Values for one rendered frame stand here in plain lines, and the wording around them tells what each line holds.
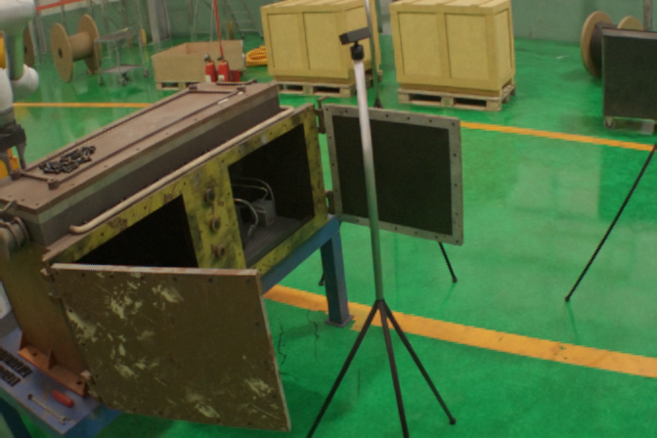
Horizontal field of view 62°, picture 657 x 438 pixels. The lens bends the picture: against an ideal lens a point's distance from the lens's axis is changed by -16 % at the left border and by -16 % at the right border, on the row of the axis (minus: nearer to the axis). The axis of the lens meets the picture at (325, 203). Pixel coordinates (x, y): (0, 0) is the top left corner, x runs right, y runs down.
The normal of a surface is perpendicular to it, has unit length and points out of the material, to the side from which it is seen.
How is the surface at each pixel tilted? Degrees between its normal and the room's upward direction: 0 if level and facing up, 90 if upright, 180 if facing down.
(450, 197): 90
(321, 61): 90
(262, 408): 90
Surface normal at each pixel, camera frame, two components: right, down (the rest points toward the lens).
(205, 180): 0.84, 0.14
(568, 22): -0.51, 0.41
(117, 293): -0.17, 0.44
